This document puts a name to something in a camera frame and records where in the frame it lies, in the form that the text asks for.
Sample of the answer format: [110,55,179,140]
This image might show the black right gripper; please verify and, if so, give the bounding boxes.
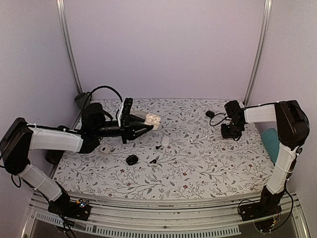
[221,121,244,138]

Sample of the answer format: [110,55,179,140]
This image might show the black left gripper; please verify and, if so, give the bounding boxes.
[94,114,152,144]

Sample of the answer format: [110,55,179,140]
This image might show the cream earbud charging case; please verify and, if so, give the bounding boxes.
[144,114,161,130]

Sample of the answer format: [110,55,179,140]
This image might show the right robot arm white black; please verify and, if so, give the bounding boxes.
[221,100,310,216]

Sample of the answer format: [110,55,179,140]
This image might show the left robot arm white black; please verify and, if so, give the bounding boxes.
[0,98,155,215]

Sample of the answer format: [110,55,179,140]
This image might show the black closed earbud case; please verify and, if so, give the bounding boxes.
[206,111,215,118]

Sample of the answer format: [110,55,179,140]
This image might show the white oval earbud case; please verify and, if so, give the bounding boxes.
[161,136,170,147]

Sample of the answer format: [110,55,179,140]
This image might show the black open earbud case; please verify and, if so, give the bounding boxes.
[126,155,139,166]

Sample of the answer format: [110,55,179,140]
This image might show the white earbud case small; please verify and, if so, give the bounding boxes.
[100,147,110,155]

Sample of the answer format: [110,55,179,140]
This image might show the grey swirl ceramic plate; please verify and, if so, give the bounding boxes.
[130,111,148,120]

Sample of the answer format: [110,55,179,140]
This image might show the teal cup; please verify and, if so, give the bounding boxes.
[261,128,280,165]

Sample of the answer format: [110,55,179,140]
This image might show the grey mug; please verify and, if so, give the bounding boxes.
[74,92,92,110]

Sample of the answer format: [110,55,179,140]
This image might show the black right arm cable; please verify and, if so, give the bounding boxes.
[209,113,242,141]

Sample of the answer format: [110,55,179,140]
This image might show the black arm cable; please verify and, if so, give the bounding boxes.
[85,85,124,110]
[209,113,242,141]

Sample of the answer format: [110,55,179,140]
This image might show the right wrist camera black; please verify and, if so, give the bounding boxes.
[224,100,241,119]

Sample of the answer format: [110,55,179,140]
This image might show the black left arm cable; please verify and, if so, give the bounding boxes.
[85,85,124,110]

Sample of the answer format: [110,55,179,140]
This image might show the aluminium front rail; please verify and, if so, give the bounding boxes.
[21,192,312,238]

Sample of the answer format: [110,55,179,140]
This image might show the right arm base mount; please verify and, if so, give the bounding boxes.
[237,202,282,233]

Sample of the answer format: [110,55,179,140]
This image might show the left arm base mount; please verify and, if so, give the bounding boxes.
[48,198,91,221]

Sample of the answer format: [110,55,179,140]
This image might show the right aluminium frame post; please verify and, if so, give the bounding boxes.
[243,0,272,105]

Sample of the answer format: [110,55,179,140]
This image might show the aluminium frame post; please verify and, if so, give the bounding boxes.
[56,0,83,94]
[243,0,272,105]

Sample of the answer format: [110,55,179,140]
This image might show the left aluminium frame post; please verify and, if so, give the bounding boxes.
[56,0,83,94]

